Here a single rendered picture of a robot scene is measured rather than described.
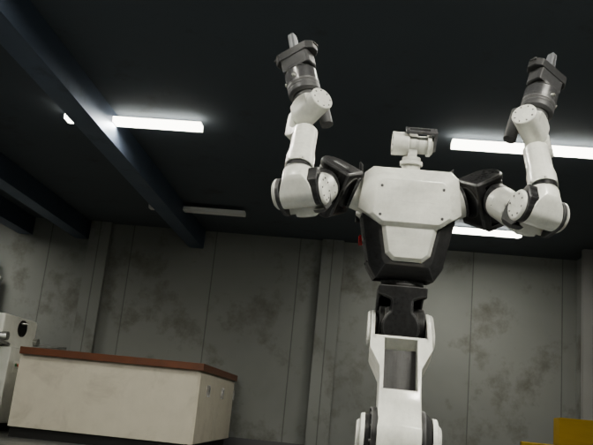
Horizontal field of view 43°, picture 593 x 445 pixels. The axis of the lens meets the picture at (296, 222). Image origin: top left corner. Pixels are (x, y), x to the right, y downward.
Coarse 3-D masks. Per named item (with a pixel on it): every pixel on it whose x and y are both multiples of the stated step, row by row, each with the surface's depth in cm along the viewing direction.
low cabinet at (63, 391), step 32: (32, 352) 784; (64, 352) 781; (32, 384) 780; (64, 384) 778; (96, 384) 776; (128, 384) 774; (160, 384) 772; (192, 384) 769; (224, 384) 921; (32, 416) 772; (64, 416) 770; (96, 416) 768; (128, 416) 766; (160, 416) 764; (192, 416) 762; (224, 416) 939
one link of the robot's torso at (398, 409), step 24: (384, 336) 192; (432, 336) 194; (384, 360) 192; (408, 360) 192; (384, 384) 188; (408, 384) 187; (384, 408) 177; (408, 408) 177; (384, 432) 172; (408, 432) 172
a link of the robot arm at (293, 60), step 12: (300, 48) 203; (312, 48) 203; (276, 60) 208; (288, 60) 205; (300, 60) 202; (312, 60) 203; (288, 72) 201; (300, 72) 199; (312, 72) 200; (288, 84) 201
